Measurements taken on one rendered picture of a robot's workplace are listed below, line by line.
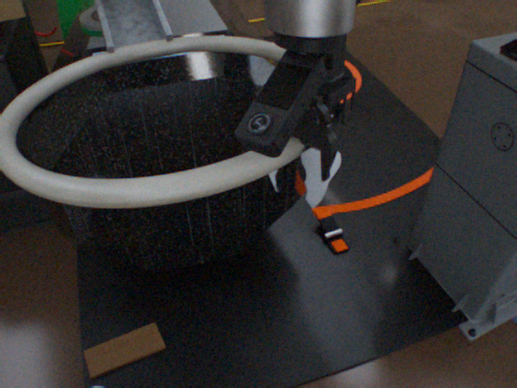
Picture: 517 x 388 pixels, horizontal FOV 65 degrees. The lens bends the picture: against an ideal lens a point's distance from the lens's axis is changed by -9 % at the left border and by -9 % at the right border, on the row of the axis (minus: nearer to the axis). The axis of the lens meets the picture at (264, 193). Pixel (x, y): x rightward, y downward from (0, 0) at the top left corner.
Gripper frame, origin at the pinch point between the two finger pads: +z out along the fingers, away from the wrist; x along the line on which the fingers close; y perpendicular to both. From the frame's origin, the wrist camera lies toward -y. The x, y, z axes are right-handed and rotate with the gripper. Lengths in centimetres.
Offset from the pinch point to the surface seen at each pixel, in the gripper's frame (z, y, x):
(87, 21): -3, 24, 82
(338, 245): 84, 73, 27
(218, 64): 7, 38, 49
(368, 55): 73, 234, 97
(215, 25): 0, 45, 56
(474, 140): 29, 82, -8
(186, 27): 0, 40, 61
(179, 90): 12, 29, 54
